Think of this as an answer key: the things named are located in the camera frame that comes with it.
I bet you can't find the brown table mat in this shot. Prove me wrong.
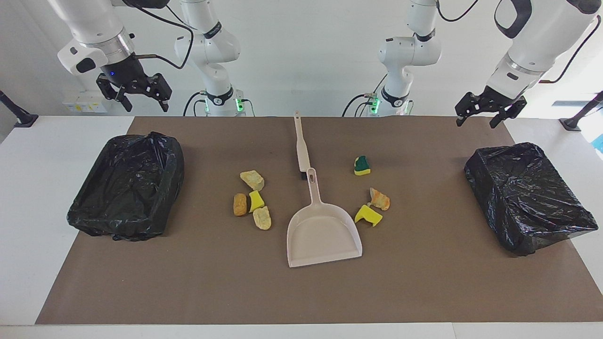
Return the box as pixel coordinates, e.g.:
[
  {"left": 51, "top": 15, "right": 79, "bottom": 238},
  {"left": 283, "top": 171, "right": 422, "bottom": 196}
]
[{"left": 35, "top": 116, "right": 603, "bottom": 325}]

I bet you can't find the black left base cable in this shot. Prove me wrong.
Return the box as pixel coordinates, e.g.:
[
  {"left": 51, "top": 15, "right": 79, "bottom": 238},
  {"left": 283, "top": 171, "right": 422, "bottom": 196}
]
[{"left": 342, "top": 74, "right": 388, "bottom": 117}]

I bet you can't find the pale yellow-green sponge chunk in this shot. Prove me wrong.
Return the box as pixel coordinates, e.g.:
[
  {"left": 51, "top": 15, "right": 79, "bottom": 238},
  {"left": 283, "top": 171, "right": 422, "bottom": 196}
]
[{"left": 240, "top": 170, "right": 265, "bottom": 192}]

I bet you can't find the bin with black bag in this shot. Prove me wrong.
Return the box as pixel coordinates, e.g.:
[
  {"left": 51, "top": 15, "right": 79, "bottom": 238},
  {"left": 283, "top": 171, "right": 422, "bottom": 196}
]
[
  {"left": 464, "top": 142, "right": 599, "bottom": 257},
  {"left": 66, "top": 131, "right": 185, "bottom": 242}
]

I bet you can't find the black base cable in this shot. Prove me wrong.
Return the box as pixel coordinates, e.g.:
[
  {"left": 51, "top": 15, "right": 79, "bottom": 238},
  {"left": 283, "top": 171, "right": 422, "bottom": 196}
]
[
  {"left": 342, "top": 74, "right": 388, "bottom": 117},
  {"left": 183, "top": 91, "right": 209, "bottom": 117}
]

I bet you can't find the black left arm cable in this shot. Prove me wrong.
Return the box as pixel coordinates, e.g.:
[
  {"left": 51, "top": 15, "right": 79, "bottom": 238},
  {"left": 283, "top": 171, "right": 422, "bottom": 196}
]
[{"left": 436, "top": 0, "right": 603, "bottom": 84}]

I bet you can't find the white wall socket box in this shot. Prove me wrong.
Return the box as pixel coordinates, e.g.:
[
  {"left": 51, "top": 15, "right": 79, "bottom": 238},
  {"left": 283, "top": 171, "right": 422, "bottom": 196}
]
[{"left": 62, "top": 89, "right": 113, "bottom": 113}]

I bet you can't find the black right base cable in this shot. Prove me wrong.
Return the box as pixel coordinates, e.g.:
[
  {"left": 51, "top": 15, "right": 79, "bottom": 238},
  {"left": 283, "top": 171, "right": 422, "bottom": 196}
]
[{"left": 183, "top": 91, "right": 209, "bottom": 117}]

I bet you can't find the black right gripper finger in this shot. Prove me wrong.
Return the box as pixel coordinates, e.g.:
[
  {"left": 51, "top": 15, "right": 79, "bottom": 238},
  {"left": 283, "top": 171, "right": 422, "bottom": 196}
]
[
  {"left": 144, "top": 73, "right": 172, "bottom": 112},
  {"left": 97, "top": 73, "right": 133, "bottom": 113}
]

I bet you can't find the orange and cream sponge scrap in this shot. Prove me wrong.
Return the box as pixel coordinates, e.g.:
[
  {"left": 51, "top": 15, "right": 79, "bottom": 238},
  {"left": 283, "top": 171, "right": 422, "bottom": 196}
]
[{"left": 369, "top": 187, "right": 391, "bottom": 211}]

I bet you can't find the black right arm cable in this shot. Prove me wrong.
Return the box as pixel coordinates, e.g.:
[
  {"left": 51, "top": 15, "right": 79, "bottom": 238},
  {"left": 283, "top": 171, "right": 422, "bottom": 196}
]
[{"left": 123, "top": 0, "right": 195, "bottom": 70}]

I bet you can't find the beige plastic dustpan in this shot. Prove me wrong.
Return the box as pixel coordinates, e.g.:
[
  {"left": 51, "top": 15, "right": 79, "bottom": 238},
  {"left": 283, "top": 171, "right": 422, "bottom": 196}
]
[{"left": 286, "top": 168, "right": 363, "bottom": 268}]

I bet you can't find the notched yellow sponge piece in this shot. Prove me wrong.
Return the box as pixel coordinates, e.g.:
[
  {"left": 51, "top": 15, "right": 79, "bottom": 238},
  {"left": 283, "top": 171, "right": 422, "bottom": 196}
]
[{"left": 354, "top": 204, "right": 383, "bottom": 227}]

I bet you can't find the beige hand brush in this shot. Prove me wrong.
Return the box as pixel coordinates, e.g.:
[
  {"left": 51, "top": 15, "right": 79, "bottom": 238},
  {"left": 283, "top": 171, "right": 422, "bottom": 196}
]
[{"left": 293, "top": 111, "right": 312, "bottom": 180}]

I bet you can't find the black camera stand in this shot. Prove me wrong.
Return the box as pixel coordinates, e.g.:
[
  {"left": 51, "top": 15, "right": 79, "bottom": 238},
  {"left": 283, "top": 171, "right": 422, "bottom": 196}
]
[
  {"left": 0, "top": 89, "right": 39, "bottom": 128},
  {"left": 559, "top": 91, "right": 603, "bottom": 132}
]

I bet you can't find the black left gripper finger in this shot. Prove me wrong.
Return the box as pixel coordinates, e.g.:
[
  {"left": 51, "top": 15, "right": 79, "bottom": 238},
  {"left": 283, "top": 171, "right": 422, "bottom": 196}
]
[
  {"left": 455, "top": 92, "right": 483, "bottom": 127},
  {"left": 490, "top": 97, "right": 527, "bottom": 129}
]

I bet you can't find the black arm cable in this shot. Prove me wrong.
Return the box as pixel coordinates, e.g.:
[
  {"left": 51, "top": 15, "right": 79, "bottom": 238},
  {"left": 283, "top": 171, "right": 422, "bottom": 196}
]
[
  {"left": 123, "top": 0, "right": 195, "bottom": 70},
  {"left": 436, "top": 0, "right": 603, "bottom": 84}
]

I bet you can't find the pale yellow sponge lump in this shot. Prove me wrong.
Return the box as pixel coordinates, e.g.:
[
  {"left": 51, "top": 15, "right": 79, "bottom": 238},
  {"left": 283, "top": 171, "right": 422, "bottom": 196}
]
[{"left": 253, "top": 206, "right": 272, "bottom": 231}]

